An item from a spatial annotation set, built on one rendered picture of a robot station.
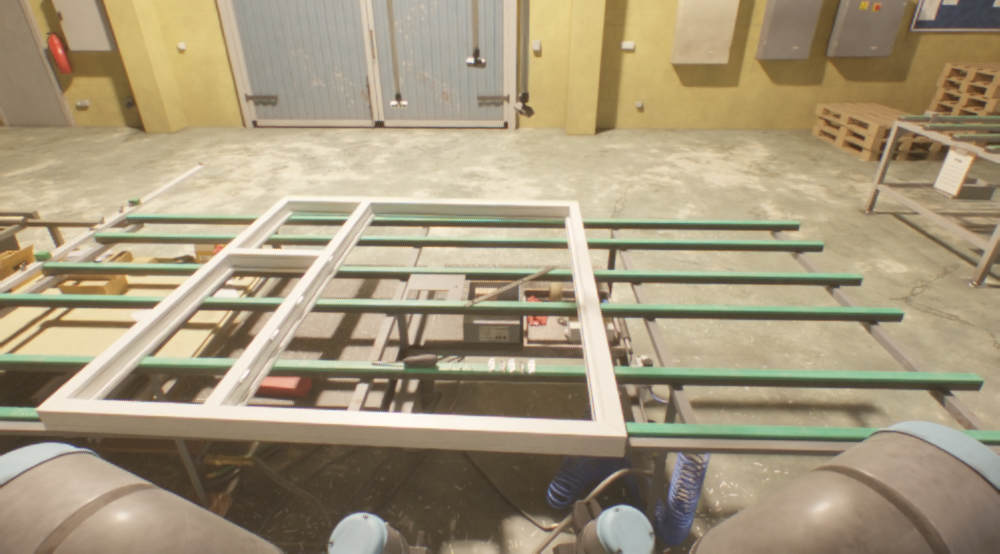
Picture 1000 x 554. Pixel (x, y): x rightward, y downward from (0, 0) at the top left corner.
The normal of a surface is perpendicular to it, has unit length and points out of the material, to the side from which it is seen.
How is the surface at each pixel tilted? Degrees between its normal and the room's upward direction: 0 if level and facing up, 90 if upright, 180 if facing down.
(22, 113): 90
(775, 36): 90
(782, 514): 41
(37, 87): 90
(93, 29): 90
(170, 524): 33
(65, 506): 5
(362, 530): 19
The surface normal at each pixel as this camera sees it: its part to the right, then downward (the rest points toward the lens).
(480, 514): 0.00, -0.89
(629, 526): 0.14, -0.70
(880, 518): -0.12, -0.78
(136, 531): 0.40, -0.83
